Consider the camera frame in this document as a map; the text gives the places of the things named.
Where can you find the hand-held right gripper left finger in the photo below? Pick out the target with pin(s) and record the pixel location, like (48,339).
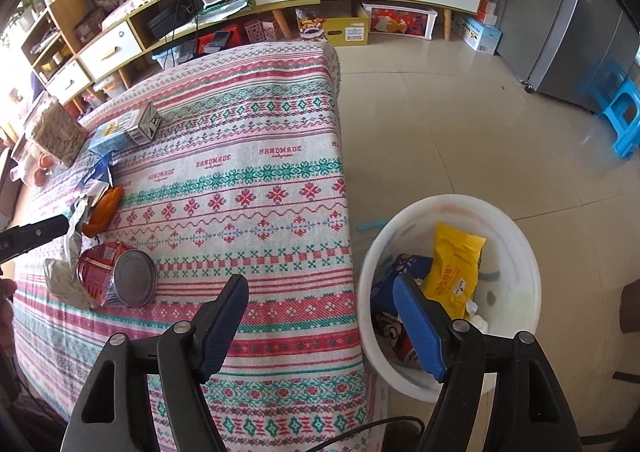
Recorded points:
(220,332)

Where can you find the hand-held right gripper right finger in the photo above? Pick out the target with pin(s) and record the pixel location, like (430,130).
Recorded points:
(420,327)

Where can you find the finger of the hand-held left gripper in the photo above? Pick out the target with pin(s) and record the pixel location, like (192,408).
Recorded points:
(35,234)

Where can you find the red drink can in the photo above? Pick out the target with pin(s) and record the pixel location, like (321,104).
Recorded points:
(395,339)
(117,277)

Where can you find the white paper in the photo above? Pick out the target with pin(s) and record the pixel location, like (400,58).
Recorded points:
(62,282)

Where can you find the white tissue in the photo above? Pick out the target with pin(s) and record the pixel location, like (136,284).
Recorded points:
(477,316)

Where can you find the blue patterned tissue box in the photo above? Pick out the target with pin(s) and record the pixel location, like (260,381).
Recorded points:
(387,277)

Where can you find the yellow snack packet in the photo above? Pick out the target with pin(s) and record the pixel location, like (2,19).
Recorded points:
(455,272)

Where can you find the orange plastic wrapper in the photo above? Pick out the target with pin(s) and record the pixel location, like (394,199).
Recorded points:
(102,212)

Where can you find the white plastic bin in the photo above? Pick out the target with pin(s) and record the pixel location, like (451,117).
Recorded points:
(515,252)

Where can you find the light blue milk carton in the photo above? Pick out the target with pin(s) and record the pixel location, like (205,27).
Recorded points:
(122,129)

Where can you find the person's left hand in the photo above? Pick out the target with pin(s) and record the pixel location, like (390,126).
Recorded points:
(6,312)

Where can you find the large clear snack jar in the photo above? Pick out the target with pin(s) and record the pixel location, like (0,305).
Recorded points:
(60,134)

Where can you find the patterned tablecloth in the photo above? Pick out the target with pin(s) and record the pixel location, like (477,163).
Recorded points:
(250,182)

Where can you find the wooden shelf unit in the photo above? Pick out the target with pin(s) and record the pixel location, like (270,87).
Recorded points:
(55,17)

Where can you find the black electronic device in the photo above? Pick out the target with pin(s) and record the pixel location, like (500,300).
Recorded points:
(170,19)

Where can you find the blue plastic stool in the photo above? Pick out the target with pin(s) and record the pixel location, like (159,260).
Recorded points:
(622,122)

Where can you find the green and white bag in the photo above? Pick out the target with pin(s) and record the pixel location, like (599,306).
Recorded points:
(225,4)

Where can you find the blue and white carton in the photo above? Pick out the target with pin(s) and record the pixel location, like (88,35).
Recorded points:
(480,34)

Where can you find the white storage box red print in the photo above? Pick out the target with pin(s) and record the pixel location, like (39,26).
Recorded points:
(400,22)

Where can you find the yellow cardboard box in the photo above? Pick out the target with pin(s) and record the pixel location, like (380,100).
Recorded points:
(345,29)

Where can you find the grey refrigerator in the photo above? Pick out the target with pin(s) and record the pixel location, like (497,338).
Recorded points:
(570,32)

